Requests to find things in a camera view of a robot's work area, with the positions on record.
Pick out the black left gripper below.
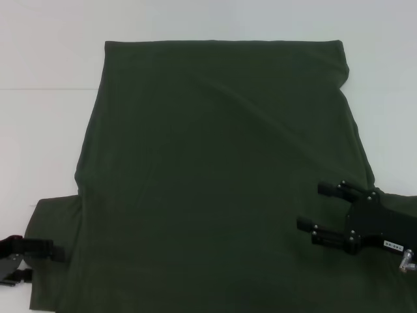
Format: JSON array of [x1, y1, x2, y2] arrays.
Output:
[[0, 235, 65, 288]]

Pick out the dark green t-shirt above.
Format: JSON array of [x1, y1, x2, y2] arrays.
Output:
[[25, 39, 417, 313]]

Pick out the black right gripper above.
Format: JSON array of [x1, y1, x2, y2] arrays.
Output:
[[296, 179, 417, 255]]

